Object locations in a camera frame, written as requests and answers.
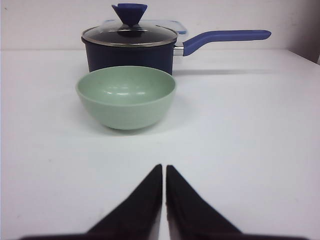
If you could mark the clear container with blue rim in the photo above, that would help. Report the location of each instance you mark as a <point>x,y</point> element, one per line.
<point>178,26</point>

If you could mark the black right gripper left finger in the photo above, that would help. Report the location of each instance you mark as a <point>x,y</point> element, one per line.
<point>136,218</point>

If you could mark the dark blue saucepan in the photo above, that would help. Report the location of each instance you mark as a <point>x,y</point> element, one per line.
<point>161,57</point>

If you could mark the glass lid with blue knob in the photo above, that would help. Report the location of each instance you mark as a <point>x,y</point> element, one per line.
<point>130,31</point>

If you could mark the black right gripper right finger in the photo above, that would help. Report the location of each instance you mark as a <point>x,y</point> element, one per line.
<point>190,217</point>

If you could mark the green bowl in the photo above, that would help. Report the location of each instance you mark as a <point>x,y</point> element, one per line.
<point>127,97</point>

